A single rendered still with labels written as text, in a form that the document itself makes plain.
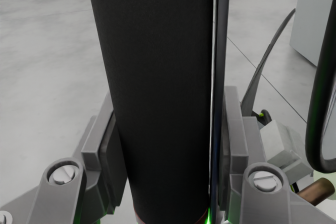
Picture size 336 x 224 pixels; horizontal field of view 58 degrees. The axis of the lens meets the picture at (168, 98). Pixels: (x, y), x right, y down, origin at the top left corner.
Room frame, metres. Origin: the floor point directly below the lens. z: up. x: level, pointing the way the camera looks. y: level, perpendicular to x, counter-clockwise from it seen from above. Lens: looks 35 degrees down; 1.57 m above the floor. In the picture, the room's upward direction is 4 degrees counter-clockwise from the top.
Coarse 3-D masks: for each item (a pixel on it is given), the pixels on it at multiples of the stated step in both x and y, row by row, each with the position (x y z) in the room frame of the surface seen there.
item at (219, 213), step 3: (219, 210) 0.24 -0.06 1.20; (219, 213) 0.24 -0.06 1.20; (222, 213) 0.25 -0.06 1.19; (216, 216) 0.24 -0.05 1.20; (219, 216) 0.24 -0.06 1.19; (222, 216) 0.25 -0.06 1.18; (216, 219) 0.24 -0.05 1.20; (219, 219) 0.24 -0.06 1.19; (216, 222) 0.23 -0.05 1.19; (219, 222) 0.24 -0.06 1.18
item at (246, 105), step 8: (288, 16) 0.36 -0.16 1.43; (280, 32) 0.34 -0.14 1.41; (272, 40) 0.36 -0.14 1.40; (264, 56) 0.33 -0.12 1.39; (256, 72) 0.32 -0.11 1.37; (256, 80) 0.35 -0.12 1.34; (248, 88) 0.31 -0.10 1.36; (256, 88) 0.41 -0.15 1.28; (248, 96) 0.32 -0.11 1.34; (240, 104) 0.30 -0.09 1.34; (248, 104) 0.35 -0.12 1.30; (248, 112) 0.37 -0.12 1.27
